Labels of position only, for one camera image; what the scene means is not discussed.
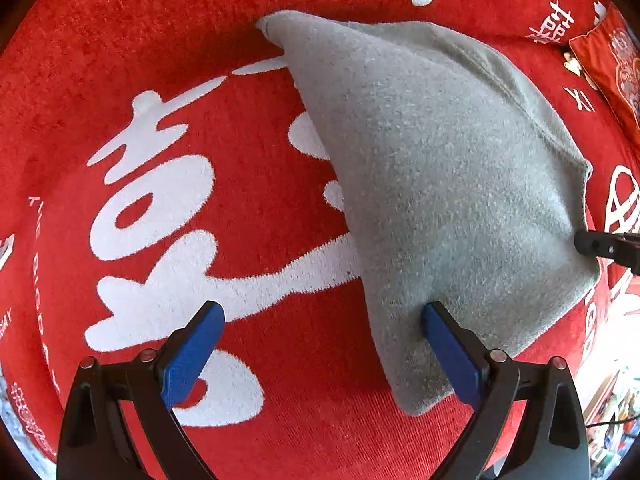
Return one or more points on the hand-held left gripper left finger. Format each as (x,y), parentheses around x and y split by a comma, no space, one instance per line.
(192,355)

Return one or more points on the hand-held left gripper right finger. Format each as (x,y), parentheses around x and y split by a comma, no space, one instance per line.
(452,355)

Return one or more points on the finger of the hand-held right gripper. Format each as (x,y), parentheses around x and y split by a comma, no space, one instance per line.
(607,246)

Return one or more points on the grey knitted small garment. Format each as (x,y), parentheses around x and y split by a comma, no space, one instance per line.
(440,185)

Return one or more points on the colourful clutter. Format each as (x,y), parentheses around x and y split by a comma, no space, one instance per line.
(617,395)

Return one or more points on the red embroidered pillow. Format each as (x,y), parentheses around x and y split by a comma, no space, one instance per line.
(615,60)

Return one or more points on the red printed blanket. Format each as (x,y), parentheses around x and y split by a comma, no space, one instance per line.
(150,60)

